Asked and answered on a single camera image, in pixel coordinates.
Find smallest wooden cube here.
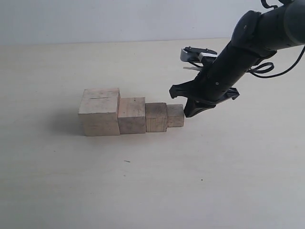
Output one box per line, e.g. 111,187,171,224
167,104,184,127

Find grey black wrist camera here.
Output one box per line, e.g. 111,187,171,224
180,46,218,63

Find third largest wooden cube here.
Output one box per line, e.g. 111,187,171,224
145,103,168,133

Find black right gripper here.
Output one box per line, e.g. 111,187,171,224
170,40,278,118

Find second largest wooden cube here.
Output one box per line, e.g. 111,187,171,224
118,97,146,135

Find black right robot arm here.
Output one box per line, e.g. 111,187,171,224
169,0,305,118

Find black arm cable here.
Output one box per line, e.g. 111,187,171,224
247,44,305,79

